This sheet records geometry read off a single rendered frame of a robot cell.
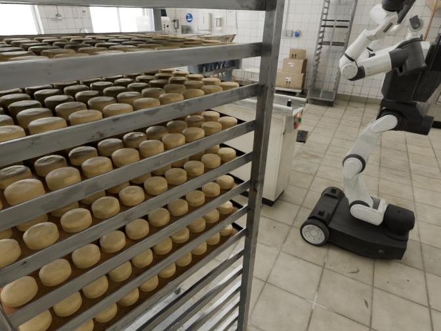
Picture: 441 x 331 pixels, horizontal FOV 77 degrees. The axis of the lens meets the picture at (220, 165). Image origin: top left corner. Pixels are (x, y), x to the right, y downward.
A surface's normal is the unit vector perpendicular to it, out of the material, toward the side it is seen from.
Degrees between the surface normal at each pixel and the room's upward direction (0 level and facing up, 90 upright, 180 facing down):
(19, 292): 0
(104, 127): 90
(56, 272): 0
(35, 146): 90
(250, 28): 90
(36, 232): 0
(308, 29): 90
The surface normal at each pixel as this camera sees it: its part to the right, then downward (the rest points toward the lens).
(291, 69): -0.54, 0.45
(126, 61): 0.71, 0.36
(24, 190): 0.02, -0.88
